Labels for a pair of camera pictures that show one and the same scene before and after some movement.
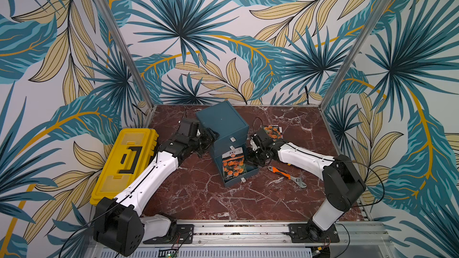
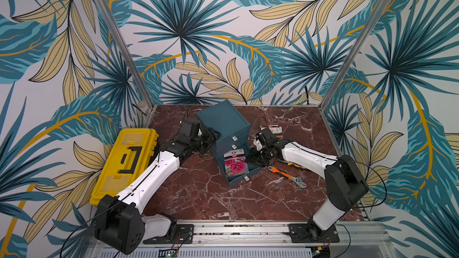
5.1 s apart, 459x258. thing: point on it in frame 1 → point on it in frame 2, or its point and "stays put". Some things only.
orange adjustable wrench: x=298 y=180 stays put
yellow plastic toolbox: x=134 y=150 stays put
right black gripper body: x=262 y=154 stays put
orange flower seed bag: x=233 y=164 → x=275 y=129
